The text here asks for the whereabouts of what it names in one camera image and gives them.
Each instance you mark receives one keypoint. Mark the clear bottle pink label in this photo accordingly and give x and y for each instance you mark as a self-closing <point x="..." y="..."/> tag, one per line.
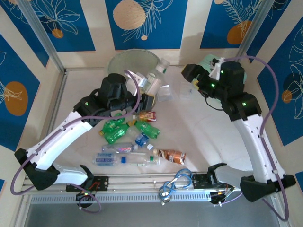
<point x="118" y="148"/>

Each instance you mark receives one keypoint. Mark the translucent green mesh bin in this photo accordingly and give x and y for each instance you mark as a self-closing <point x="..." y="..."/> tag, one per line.
<point x="132" y="61"/>

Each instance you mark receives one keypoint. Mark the red gold label bottle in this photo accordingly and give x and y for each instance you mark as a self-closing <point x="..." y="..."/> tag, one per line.
<point x="147" y="116"/>

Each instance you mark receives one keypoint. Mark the aluminium frame post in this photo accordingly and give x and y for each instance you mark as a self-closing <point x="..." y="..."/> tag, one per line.
<point x="253" y="33"/>
<point x="41" y="33"/>

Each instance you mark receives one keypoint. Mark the clear bottle white label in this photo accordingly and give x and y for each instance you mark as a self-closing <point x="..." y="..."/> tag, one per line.
<point x="156" y="78"/>

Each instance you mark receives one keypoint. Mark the green bottle yellow cap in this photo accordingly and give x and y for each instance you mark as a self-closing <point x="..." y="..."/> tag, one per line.
<point x="111" y="126"/>
<point x="148" y="129"/>
<point x="116" y="136"/>

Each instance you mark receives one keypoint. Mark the clear bottle blue cap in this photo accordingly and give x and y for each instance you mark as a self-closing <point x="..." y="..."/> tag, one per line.
<point x="104" y="159"/>

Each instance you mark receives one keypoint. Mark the clear bottle green neck label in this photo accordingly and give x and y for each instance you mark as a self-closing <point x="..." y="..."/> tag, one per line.
<point x="144" y="160"/>

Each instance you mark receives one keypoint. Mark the brown coffee drink bottle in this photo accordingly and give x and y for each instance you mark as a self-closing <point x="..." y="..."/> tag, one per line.
<point x="172" y="156"/>

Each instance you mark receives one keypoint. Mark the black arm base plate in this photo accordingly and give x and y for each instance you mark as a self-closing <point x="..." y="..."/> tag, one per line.
<point x="200" y="181"/>
<point x="103" y="183"/>

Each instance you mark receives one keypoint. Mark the blue stethoscope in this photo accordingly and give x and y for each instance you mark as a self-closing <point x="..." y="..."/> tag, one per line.
<point x="165" y="197"/>

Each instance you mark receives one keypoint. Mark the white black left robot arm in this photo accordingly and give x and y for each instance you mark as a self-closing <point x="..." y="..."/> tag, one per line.
<point x="64" y="137"/>

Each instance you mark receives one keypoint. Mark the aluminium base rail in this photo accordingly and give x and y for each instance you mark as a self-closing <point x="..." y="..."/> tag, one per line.
<point x="132" y="183"/>

